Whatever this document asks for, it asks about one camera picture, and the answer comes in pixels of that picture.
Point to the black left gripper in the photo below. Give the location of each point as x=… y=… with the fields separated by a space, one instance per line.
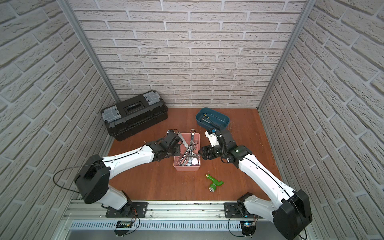
x=176 y=144

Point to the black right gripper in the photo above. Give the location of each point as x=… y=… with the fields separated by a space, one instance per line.
x=209 y=149

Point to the large silver adjustable wrench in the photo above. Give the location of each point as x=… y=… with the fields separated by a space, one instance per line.
x=181 y=157

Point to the pink plastic storage box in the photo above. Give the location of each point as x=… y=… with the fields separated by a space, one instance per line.
x=187 y=137

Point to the silver 22 combination wrench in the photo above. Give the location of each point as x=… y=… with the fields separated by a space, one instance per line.
x=189 y=154

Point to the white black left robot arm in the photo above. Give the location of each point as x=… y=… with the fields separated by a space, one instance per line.
x=93 y=179

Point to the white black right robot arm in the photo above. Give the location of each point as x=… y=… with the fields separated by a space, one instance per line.
x=287 y=209

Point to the green toy drill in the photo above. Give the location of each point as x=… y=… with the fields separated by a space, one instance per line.
x=215 y=183

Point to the teal plastic bin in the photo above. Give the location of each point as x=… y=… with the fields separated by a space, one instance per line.
x=218 y=118

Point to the black yellow screwdriver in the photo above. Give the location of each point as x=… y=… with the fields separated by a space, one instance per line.
x=207 y=119

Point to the black grey toolbox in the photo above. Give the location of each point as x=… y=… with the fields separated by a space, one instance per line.
x=134 y=115

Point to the right controller circuit board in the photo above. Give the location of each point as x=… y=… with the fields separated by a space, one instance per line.
x=248 y=228

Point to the controller circuit board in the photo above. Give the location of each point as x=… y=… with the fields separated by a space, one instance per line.
x=248 y=228
x=124 y=228

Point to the left controller circuit board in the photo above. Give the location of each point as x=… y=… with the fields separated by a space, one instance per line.
x=124 y=228

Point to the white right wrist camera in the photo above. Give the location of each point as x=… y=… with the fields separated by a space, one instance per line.
x=211 y=135

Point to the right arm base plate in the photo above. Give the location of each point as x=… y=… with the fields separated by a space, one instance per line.
x=232 y=209

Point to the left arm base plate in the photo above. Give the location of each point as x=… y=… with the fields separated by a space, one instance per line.
x=130 y=210

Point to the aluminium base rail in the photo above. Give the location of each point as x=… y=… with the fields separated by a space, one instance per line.
x=160 y=216

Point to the right aluminium corner post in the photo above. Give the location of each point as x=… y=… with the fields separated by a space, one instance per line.
x=308 y=6

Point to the aluminium corner post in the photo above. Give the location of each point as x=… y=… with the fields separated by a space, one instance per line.
x=308 y=6
x=82 y=36

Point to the left aluminium corner post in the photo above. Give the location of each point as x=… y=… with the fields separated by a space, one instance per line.
x=82 y=36

